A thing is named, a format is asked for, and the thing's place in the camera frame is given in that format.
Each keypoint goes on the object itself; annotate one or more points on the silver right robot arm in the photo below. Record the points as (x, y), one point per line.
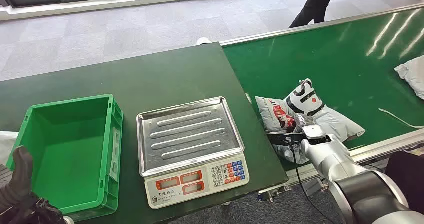
(334, 162)

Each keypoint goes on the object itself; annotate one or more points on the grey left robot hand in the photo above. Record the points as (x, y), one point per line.
(20, 172)

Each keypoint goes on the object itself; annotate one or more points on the green conveyor belt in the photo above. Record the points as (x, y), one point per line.
(298, 59)

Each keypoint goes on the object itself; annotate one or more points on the white plastic bag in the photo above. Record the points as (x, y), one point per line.
(6, 146)

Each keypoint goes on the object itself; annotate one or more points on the white scale with steel tray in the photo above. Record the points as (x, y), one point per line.
(192, 133)

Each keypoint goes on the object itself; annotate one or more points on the dark green table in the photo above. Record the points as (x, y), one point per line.
(149, 73)

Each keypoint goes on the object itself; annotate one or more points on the green plastic crate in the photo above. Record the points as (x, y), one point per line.
(73, 142)

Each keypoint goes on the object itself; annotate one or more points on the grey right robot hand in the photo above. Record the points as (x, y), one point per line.
(303, 120)

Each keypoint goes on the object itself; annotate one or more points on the small white round cap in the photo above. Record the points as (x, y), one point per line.
(203, 40)

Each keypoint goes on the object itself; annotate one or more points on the person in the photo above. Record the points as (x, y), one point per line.
(314, 6)
(407, 182)

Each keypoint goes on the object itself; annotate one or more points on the thin white plastic strip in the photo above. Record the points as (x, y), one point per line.
(397, 118)

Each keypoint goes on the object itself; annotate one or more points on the grey parcel bag black print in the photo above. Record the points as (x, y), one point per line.
(334, 121)

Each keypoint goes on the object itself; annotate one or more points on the grey parcel bag red print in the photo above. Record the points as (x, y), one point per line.
(414, 74)

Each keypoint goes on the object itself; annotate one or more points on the metal conveyor bracket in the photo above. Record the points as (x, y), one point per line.
(271, 193)

